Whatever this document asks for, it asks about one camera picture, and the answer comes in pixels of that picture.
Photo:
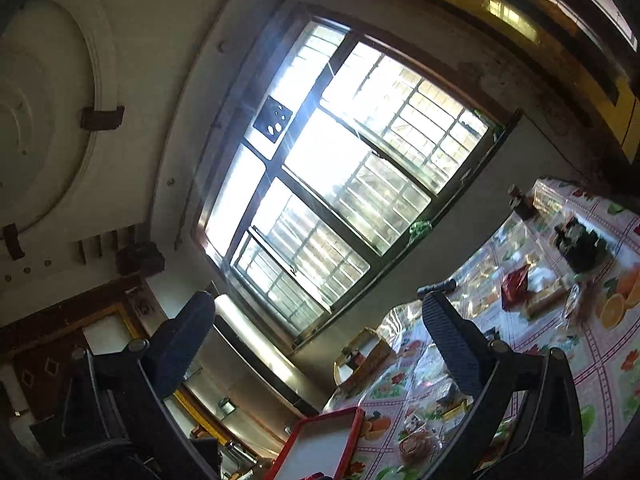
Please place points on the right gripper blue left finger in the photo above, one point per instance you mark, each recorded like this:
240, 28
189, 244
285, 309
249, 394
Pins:
175, 343

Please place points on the small dark ink bottle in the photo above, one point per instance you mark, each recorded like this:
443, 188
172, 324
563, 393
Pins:
521, 204

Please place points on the floral fruit plastic tablecloth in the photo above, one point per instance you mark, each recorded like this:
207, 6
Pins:
602, 348

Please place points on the round brown cookie packet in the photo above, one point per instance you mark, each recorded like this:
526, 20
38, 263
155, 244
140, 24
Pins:
421, 445

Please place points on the green cloth on sill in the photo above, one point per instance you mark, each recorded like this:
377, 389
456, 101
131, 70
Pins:
418, 230

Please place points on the black flashlight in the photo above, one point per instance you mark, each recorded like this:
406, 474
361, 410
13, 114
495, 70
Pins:
444, 286

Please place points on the yellow cardboard box tray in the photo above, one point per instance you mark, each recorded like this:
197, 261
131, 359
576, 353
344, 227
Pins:
360, 359

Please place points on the long cream cake packet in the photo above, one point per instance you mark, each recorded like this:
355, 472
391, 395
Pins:
541, 301

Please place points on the red rimmed white tray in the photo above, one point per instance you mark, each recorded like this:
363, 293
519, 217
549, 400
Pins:
319, 447

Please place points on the window with metal bars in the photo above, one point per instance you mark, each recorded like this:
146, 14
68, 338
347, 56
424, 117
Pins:
342, 141

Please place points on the red foil snack bag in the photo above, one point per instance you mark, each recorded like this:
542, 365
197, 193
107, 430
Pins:
514, 288

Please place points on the white tower fan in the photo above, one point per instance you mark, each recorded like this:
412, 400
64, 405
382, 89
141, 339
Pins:
266, 361

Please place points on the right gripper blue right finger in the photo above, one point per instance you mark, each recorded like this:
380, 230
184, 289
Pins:
461, 344

